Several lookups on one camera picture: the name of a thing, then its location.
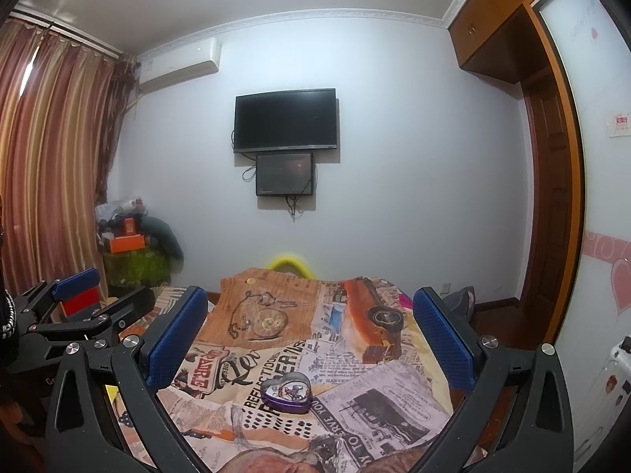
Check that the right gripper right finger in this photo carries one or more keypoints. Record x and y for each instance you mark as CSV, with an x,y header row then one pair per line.
x,y
451,339

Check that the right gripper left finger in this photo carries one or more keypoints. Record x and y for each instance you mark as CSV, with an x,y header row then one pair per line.
x,y
168,339

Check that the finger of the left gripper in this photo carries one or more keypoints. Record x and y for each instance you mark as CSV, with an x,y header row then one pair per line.
x,y
123,313
77,284

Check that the heart-shaped tin box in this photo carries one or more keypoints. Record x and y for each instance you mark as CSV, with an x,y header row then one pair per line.
x,y
289,393

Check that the red box by curtain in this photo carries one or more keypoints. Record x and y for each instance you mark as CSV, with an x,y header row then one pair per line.
x,y
85,302

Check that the orange box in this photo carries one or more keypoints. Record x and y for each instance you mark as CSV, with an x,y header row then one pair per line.
x,y
123,244

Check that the green covered cabinet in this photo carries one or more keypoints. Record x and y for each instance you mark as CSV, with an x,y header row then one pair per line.
x,y
144,267

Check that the purple bag on floor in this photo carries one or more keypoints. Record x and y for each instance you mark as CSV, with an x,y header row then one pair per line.
x,y
462,303

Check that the newspaper print bedspread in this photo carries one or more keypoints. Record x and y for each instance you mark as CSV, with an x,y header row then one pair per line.
x,y
379,398

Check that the yellow round object behind bed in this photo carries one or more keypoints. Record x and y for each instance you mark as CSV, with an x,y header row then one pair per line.
x,y
291,263

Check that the brown wooden door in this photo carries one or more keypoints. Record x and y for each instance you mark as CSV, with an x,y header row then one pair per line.
x,y
558,195

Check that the striped red curtain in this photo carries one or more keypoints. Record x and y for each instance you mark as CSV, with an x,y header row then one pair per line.
x,y
62,107

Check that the white air conditioner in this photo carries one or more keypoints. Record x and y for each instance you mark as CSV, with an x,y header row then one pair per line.
x,y
184,63

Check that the wooden overhead cabinet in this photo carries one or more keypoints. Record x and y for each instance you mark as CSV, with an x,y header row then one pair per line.
x,y
498,39

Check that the white sliding wardrobe door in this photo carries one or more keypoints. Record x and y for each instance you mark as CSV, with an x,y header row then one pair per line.
x,y
593,344

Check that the small black wall monitor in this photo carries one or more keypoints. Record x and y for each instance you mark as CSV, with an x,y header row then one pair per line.
x,y
286,174

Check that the large wall television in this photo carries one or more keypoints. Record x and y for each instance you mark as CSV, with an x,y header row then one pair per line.
x,y
286,121

